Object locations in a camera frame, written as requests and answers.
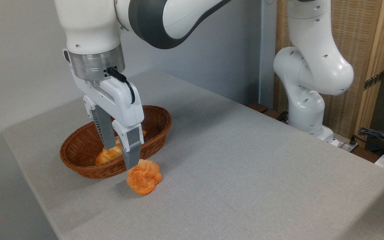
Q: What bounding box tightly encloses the grey-blue cable bundle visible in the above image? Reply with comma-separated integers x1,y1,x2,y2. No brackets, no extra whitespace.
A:
352,127,384,151

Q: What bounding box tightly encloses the dark metal screen hinge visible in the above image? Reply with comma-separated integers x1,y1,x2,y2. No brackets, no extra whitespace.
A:
364,71,384,91

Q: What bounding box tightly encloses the brown oval wicker basket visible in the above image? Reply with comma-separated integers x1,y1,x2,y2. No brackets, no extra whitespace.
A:
60,105,172,179

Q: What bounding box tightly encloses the wood and rattan folding screen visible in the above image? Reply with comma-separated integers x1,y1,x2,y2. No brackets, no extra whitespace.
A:
274,0,384,147

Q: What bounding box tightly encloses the round knotted bread roll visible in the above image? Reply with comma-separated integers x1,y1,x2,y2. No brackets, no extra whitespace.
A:
126,159,163,195

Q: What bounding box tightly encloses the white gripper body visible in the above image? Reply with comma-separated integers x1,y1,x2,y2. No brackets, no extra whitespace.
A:
73,74,145,130

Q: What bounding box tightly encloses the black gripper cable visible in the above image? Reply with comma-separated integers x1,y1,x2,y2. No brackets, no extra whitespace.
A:
107,67,136,104

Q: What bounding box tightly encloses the long braided bread loaf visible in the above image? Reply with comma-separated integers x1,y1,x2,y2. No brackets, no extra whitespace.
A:
95,130,147,166

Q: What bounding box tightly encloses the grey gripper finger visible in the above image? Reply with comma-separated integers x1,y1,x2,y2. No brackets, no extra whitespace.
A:
91,105,117,152
112,121,143,170

